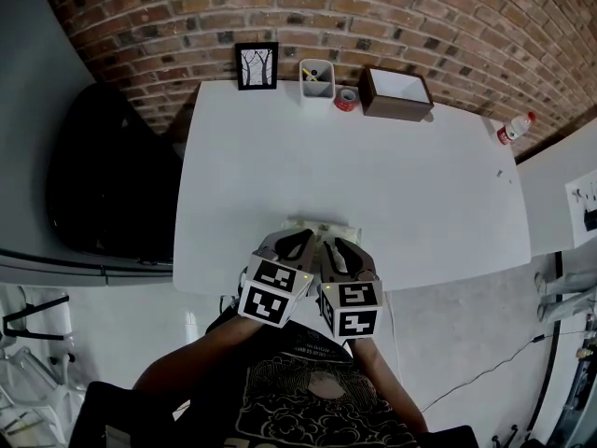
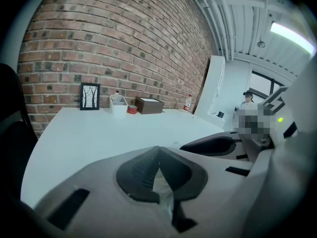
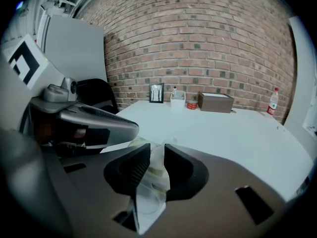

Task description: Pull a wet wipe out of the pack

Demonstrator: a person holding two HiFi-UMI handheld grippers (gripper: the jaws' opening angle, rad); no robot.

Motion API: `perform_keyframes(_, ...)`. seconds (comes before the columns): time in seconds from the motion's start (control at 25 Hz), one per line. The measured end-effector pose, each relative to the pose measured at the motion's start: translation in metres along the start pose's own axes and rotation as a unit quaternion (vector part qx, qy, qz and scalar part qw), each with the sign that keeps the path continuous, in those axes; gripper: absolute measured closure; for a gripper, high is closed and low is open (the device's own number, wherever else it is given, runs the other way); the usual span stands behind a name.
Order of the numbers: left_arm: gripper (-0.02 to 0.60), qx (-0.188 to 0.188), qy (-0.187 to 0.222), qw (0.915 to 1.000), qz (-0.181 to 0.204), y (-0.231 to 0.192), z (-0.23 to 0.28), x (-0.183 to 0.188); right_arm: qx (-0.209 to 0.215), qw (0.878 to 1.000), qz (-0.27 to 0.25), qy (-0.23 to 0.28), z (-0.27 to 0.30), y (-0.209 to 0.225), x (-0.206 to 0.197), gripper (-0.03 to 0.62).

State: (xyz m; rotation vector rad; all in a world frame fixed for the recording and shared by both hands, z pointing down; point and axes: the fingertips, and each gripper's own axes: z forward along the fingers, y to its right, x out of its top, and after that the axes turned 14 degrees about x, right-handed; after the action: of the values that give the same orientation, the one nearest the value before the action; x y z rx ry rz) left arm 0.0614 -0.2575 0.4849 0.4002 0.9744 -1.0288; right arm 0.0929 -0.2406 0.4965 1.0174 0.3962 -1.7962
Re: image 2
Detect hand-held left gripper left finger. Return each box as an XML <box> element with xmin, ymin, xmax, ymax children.
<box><xmin>34</xmin><ymin>146</ymin><xmax>172</xmax><ymax>238</ymax></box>

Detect black framed window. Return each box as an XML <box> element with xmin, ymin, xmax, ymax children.
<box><xmin>250</xmin><ymin>70</ymin><xmax>285</xmax><ymax>100</ymax></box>

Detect white pen holder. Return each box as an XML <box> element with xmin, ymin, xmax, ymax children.
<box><xmin>109</xmin><ymin>94</ymin><xmax>128</xmax><ymax>119</ymax></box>

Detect white shelf unit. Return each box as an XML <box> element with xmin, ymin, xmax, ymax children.
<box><xmin>193</xmin><ymin>55</ymin><xmax>238</xmax><ymax>131</ymax></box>

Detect ceiling light panel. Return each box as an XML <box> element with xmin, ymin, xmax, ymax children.
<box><xmin>269</xmin><ymin>21</ymin><xmax>317</xmax><ymax>56</ymax></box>

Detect brown wooden box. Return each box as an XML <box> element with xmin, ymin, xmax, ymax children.
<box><xmin>135</xmin><ymin>96</ymin><xmax>165</xmax><ymax>115</ymax></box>

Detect clear red-capped water bottle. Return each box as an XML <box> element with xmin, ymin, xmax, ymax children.
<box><xmin>183</xmin><ymin>94</ymin><xmax>193</xmax><ymax>111</ymax></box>

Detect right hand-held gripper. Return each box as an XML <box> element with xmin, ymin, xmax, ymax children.
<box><xmin>237</xmin><ymin>56</ymin><xmax>317</xmax><ymax>163</ymax></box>

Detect black office chair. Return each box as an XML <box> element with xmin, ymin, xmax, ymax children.
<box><xmin>0</xmin><ymin>62</ymin><xmax>39</xmax><ymax>208</ymax></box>

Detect white desk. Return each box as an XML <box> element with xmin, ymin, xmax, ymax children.
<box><xmin>21</xmin><ymin>107</ymin><xmax>225</xmax><ymax>209</ymax></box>

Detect white ceiling pipe bundle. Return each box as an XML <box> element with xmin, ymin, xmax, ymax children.
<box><xmin>193</xmin><ymin>0</ymin><xmax>236</xmax><ymax>59</ymax></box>

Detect black framed tree picture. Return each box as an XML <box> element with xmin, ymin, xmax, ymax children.
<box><xmin>80</xmin><ymin>82</ymin><xmax>101</xmax><ymax>111</ymax></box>

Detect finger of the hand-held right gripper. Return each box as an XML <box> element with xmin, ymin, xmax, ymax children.
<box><xmin>180</xmin><ymin>145</ymin><xmax>250</xmax><ymax>163</ymax></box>
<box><xmin>180</xmin><ymin>131</ymin><xmax>242</xmax><ymax>149</ymax></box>

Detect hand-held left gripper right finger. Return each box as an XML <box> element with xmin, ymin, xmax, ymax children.
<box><xmin>159</xmin><ymin>146</ymin><xmax>253</xmax><ymax>238</ymax></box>

